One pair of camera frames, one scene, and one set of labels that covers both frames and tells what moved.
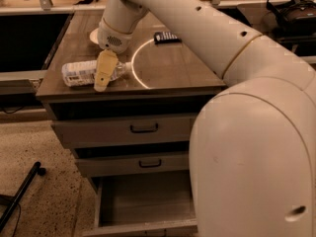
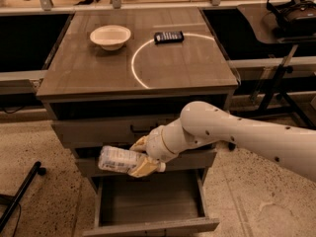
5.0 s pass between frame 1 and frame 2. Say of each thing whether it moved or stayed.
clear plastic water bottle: moved
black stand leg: stayed
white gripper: moved
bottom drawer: stayed
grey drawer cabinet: stayed
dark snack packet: stayed
